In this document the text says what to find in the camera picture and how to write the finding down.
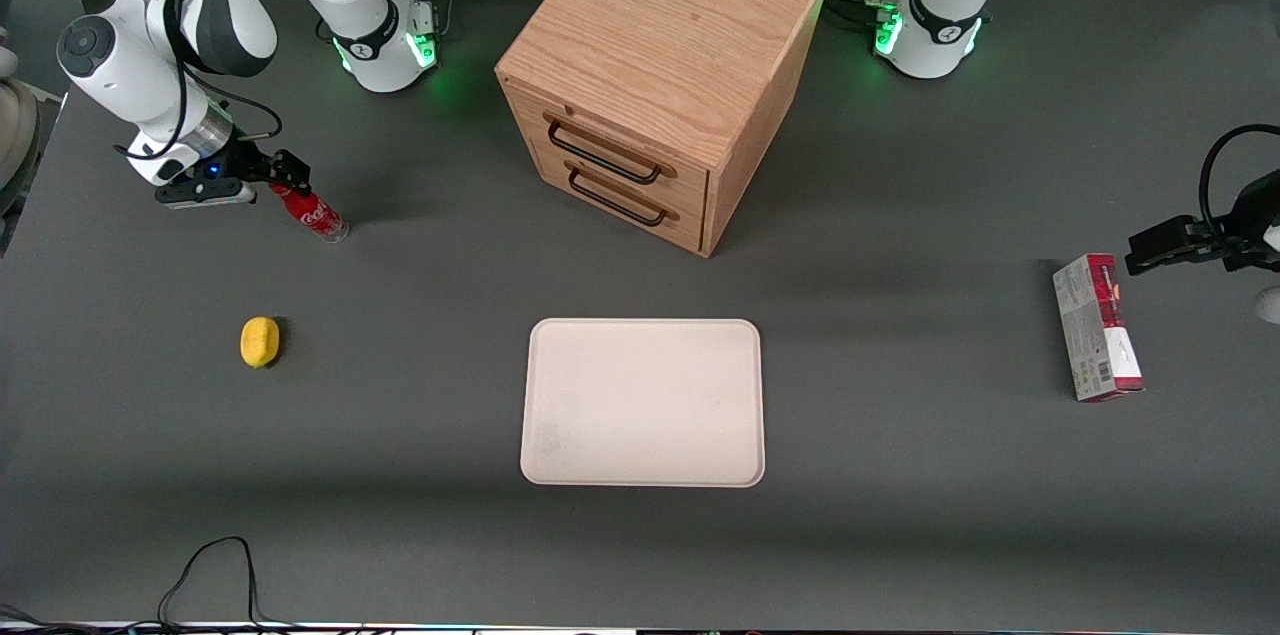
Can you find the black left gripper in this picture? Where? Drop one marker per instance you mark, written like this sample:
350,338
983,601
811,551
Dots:
1232,242

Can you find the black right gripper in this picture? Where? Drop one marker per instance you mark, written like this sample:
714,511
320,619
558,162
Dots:
245,161

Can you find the red coke bottle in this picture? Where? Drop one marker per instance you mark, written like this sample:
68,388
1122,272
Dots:
315,213

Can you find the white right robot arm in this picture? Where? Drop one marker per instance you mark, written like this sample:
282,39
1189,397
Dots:
150,65

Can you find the cream rectangular tray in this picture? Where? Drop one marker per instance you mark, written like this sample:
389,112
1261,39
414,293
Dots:
642,403

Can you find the grey and red carton box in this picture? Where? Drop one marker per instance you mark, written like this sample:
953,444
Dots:
1095,330

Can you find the yellow lemon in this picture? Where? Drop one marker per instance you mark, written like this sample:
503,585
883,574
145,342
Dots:
260,342

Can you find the beige rounded object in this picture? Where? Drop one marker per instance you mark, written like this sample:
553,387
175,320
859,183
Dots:
15,135

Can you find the upper wooden drawer front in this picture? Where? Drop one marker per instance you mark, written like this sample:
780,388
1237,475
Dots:
600,130

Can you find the wooden drawer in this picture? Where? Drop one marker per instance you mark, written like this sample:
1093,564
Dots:
600,130
690,225

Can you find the lower wooden drawer front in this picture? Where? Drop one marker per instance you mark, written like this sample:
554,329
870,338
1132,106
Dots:
690,225

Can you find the wooden drawer cabinet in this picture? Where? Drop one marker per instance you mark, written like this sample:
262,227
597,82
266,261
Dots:
665,25

